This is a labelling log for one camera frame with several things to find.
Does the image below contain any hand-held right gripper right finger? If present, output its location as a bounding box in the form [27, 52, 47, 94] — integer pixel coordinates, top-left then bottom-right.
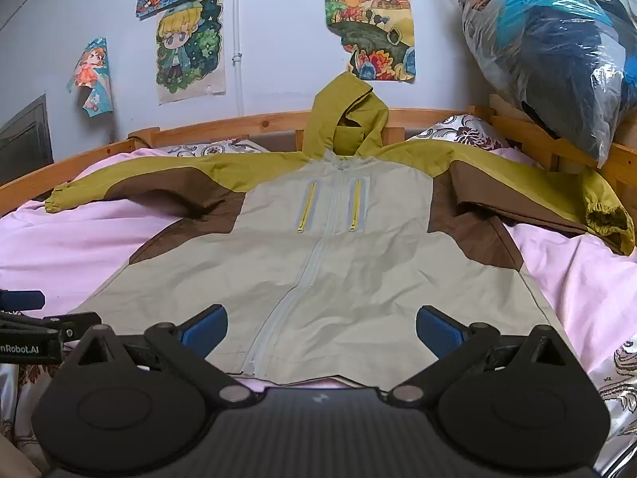
[387, 304, 580, 406]

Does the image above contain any clear plastic bag of clothes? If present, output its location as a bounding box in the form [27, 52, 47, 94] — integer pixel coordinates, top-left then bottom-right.
[455, 0, 637, 169]

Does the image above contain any white wall pipe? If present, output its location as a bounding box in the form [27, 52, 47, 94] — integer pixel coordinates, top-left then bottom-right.
[230, 0, 246, 116]

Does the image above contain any olive beige brown hooded jacket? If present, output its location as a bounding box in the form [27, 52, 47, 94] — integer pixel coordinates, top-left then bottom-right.
[44, 72, 635, 385]

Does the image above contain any blond cartoon figure wall poster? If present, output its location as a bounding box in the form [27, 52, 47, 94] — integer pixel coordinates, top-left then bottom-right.
[156, 0, 228, 106]

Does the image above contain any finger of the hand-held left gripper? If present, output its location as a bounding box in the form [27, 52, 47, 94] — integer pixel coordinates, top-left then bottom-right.
[0, 311, 104, 343]
[0, 290, 47, 312]

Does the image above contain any pink bed sheet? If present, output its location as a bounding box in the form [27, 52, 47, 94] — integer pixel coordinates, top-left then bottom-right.
[0, 147, 637, 394]

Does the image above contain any wooden bed frame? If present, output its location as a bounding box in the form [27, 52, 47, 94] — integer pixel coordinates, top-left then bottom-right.
[0, 104, 637, 206]

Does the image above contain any black cable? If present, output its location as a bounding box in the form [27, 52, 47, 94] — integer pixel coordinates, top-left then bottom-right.
[128, 130, 162, 149]

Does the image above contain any floral patterned quilt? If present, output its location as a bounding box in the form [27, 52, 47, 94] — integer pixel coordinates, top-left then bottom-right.
[0, 114, 637, 478]

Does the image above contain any small curled cartoon girl poster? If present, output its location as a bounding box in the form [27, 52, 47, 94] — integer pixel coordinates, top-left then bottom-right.
[66, 37, 116, 119]

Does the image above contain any landscape painting wall poster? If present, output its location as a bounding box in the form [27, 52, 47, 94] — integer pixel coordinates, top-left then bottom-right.
[322, 0, 417, 83]

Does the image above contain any dark cabinet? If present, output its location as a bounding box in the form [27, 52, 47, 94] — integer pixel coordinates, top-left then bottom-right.
[0, 94, 55, 186]

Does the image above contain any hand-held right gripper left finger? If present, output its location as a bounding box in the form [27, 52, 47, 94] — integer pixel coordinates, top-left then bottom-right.
[67, 304, 257, 406]

